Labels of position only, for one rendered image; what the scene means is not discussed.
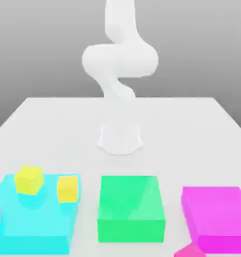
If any small lime yellow cube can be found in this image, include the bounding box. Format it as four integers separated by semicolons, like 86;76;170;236
14;166;44;195

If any small pink cube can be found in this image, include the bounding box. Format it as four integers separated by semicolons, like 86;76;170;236
173;242;207;257

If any large green box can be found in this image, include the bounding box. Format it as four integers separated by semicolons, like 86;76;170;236
97;175;166;243

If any large cyan box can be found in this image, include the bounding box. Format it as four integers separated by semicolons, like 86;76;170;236
0;173;81;256

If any large magenta box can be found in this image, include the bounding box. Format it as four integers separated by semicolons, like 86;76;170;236
180;186;241;255

